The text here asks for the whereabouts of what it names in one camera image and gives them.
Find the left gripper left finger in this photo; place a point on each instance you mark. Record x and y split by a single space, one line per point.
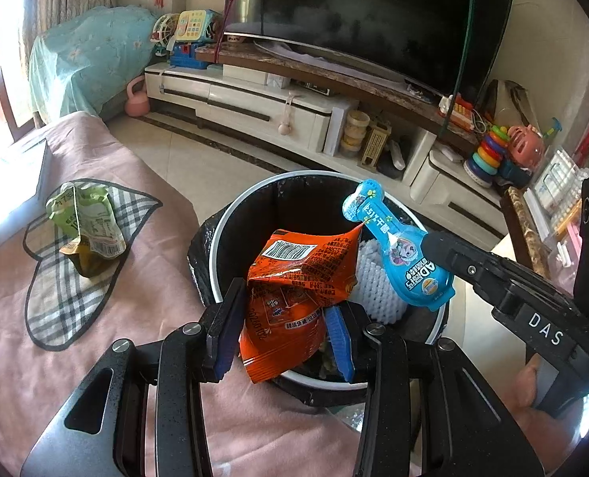
223 323

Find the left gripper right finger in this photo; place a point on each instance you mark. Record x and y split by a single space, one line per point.
352 349

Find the white foam fruit net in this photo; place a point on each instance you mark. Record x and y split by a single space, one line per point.
373 290

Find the orange-red snack bag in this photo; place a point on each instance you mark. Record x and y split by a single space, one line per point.
293 279

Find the blue bone-shaped snack pouch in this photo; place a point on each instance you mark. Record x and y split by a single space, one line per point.
416 280

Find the black trash bin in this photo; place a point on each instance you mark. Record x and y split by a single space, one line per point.
310 202

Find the person's right hand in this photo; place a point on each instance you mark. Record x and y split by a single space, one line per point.
553 439

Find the green snack bag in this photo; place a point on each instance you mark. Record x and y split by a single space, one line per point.
84 213

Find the white TV cabinet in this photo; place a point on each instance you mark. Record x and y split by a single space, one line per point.
302 122

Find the pink pig toy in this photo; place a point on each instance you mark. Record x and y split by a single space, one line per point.
526 147

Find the red toy telephone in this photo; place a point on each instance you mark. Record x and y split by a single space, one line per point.
460 113

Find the pink kettlebell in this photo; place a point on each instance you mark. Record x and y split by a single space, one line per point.
137 103

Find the stack of children's books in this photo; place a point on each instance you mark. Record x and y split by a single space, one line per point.
24 174

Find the toy phone play set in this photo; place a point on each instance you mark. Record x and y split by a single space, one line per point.
177 36

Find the furniture under teal cover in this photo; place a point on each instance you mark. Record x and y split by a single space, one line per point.
82 64

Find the large black television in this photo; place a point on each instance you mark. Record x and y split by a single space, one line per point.
441 45

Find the rainbow stacking ring toy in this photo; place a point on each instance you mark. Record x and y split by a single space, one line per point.
482 166

